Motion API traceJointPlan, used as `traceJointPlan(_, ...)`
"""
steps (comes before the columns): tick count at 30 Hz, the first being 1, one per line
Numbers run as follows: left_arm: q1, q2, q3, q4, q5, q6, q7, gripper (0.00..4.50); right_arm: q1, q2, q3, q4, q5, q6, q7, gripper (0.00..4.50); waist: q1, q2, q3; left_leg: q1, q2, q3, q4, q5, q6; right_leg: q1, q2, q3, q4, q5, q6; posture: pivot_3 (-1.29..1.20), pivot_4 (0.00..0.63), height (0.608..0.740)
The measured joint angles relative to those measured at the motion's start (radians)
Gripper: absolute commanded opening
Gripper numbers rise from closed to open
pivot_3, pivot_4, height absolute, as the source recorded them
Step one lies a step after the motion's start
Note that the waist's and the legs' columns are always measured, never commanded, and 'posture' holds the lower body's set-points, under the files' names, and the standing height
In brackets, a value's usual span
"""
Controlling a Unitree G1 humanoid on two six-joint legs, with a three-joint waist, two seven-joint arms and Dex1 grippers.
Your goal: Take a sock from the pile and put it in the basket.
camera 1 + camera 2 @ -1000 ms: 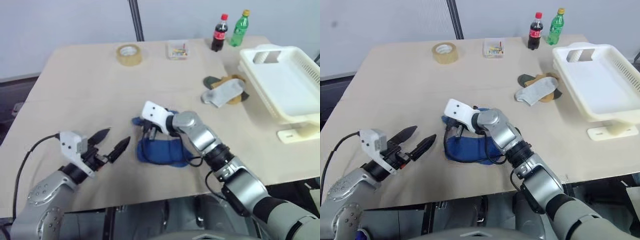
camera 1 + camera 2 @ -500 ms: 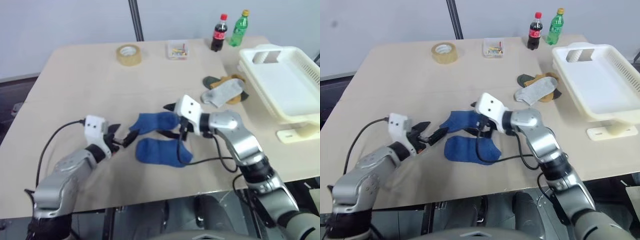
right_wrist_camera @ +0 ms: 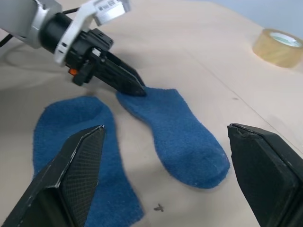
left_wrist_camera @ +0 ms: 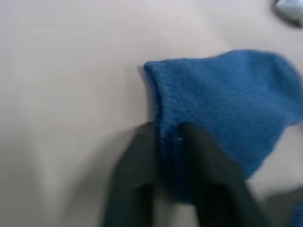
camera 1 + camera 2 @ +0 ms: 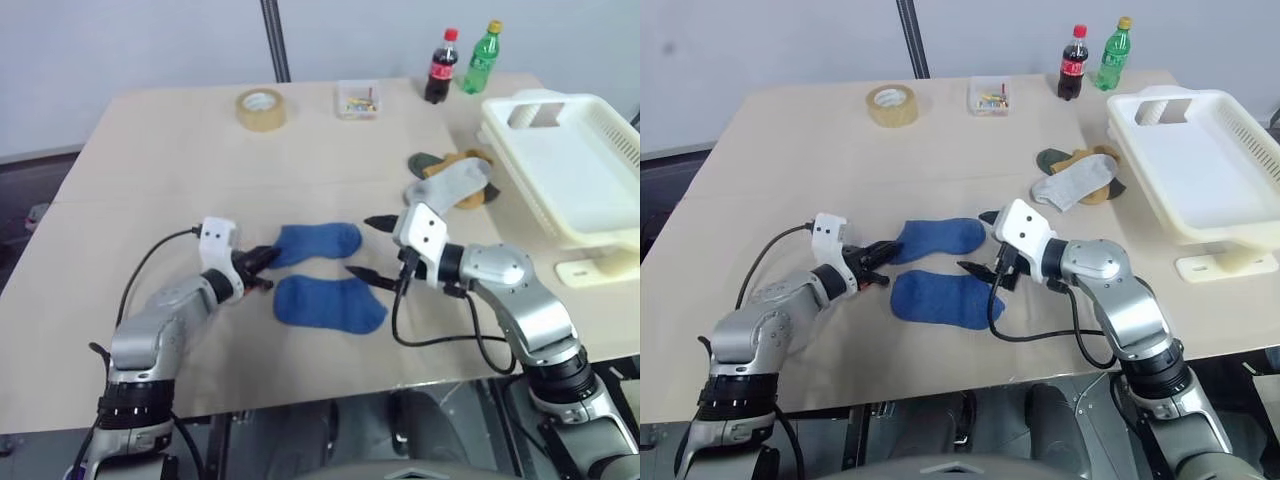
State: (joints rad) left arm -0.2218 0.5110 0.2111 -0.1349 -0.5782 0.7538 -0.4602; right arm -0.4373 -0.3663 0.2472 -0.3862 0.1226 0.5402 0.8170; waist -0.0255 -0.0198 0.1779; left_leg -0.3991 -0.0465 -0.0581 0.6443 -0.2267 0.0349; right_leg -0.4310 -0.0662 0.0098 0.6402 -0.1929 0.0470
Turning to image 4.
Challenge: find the blue sock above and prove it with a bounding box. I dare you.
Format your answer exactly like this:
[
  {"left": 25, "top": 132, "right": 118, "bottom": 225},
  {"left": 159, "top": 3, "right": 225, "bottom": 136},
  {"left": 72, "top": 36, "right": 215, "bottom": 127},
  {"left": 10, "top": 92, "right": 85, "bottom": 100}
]
[
  {"left": 143, "top": 48, "right": 303, "bottom": 206},
  {"left": 293, "top": 205, "right": 303, "bottom": 227}
]

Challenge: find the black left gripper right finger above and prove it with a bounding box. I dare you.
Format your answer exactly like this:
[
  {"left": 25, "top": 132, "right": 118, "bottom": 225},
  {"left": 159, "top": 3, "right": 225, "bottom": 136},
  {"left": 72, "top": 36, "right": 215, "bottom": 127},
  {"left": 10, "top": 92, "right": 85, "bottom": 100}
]
[{"left": 177, "top": 122, "right": 266, "bottom": 227}]

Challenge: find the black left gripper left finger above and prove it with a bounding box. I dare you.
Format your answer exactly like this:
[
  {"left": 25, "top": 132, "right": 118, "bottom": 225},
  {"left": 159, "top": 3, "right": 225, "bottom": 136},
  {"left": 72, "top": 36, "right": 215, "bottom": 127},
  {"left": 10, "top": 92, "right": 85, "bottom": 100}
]
[{"left": 101, "top": 122, "right": 159, "bottom": 227}]

